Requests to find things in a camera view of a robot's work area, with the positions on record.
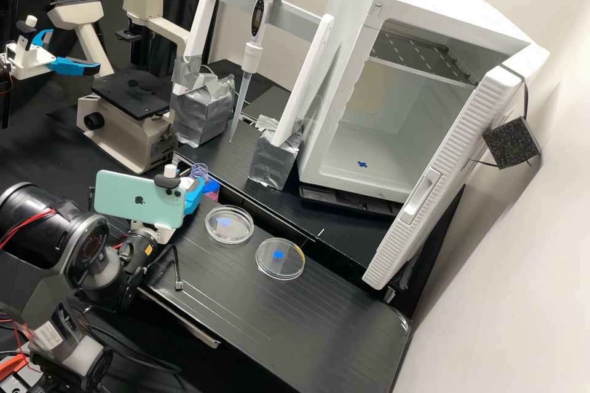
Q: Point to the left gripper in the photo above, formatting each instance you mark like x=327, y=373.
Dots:
x=27, y=61

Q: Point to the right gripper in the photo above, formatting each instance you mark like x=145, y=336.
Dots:
x=159, y=232

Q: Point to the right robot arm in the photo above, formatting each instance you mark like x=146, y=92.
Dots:
x=41, y=227

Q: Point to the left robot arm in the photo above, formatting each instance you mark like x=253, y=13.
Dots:
x=3, y=71

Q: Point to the blue bottle holder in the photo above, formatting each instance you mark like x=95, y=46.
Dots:
x=212, y=189

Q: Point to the left phone holder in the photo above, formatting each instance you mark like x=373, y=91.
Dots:
x=27, y=34

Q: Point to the petri dish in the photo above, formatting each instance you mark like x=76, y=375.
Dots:
x=229, y=225

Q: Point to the black platform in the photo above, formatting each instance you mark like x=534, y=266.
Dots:
x=286, y=314
x=276, y=209

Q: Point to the cream microscope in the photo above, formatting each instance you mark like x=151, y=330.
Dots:
x=124, y=126

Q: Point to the petri dish lid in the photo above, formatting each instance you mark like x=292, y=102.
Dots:
x=280, y=258

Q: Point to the white pipette stand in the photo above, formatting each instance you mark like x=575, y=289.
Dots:
x=304, y=84

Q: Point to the pipette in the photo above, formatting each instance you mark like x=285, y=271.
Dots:
x=259, y=15

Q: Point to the white incubator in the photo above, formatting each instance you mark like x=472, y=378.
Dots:
x=359, y=20

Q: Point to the incubator door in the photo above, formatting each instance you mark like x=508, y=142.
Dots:
x=442, y=172

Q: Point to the right wrist camera phone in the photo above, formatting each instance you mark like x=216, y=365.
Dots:
x=133, y=197

